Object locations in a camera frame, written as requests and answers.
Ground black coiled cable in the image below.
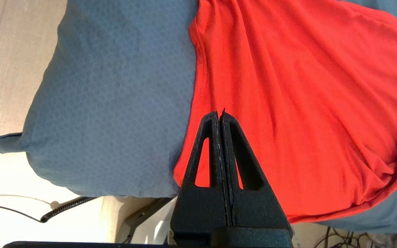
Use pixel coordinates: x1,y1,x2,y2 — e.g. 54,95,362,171
40,196,97,223

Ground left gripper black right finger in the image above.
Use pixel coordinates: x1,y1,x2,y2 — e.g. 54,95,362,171
220,107,294,246

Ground red t-shirt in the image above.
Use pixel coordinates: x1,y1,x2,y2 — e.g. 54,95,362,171
173,0,397,224

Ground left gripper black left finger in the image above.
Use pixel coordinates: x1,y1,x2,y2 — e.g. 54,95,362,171
169,111,233,246

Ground white grey robot base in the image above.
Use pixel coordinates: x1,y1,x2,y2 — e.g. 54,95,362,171
115,197,180,246

